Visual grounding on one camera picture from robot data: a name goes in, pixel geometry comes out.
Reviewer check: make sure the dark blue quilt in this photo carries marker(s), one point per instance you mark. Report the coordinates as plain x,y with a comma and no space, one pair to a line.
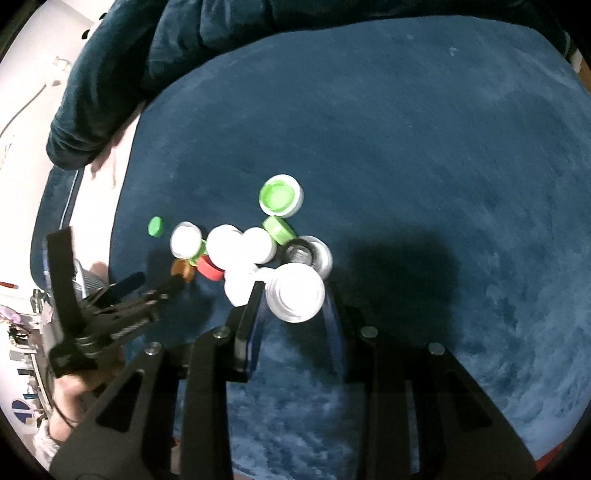
161,46

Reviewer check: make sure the pink towel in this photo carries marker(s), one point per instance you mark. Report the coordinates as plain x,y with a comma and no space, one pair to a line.
111,152

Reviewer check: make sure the dark blue bed sheet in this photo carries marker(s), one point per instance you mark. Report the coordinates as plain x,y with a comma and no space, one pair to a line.
415,161

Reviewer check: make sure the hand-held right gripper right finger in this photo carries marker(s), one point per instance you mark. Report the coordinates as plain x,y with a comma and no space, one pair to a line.
332,332

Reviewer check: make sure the white bed headboard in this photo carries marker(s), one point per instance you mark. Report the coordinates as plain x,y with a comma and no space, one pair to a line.
27,161

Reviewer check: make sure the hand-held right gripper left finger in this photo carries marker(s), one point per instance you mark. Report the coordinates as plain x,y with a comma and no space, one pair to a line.
256,323

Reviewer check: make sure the person's left hand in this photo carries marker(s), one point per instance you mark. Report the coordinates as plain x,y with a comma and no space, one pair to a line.
78,392

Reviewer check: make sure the orange bottle cap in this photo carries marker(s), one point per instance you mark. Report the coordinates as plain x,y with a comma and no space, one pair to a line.
184,271

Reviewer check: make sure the dark blue piped pillow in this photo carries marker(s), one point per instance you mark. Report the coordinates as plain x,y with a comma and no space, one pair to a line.
51,207

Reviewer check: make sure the red patterned cloth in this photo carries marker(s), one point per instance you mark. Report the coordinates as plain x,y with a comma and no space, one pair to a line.
556,450

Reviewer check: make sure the large white ribbed cap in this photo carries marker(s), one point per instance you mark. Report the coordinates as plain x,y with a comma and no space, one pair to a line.
295,290

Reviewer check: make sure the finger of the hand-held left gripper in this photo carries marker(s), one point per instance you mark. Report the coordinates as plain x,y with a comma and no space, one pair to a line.
147,302
127,284

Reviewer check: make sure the person's left forearm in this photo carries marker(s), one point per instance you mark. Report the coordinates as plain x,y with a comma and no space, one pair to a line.
46,445

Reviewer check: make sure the pile of bottle caps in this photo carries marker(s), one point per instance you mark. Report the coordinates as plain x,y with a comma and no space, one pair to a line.
231,244

